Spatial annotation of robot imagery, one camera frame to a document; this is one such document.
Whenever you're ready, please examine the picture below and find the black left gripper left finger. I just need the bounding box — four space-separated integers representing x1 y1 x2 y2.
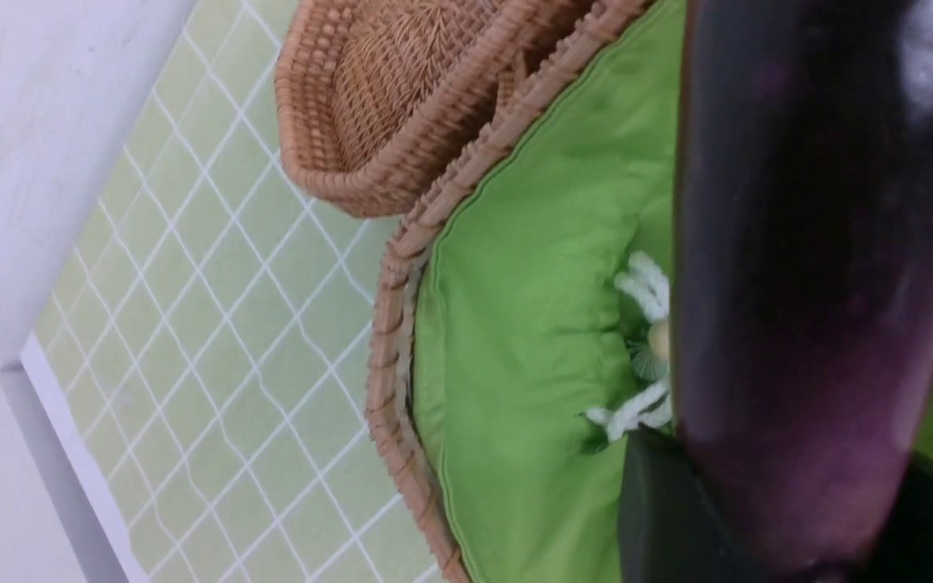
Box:
617 428 766 582

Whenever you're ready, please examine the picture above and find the green fabric basket liner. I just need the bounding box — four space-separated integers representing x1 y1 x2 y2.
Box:
411 1 933 582

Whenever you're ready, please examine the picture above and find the woven wicker basket lid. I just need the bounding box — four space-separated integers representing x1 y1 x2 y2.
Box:
275 1 593 218

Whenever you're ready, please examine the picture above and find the woven wicker basket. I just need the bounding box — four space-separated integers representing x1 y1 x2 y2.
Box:
365 1 658 582

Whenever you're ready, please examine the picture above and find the green checkered tablecloth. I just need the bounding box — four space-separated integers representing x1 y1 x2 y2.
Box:
26 1 443 582

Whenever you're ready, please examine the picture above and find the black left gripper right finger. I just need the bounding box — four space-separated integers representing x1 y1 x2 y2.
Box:
855 453 933 582

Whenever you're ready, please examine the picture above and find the purple eggplant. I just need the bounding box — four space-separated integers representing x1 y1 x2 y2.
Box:
671 1 933 582

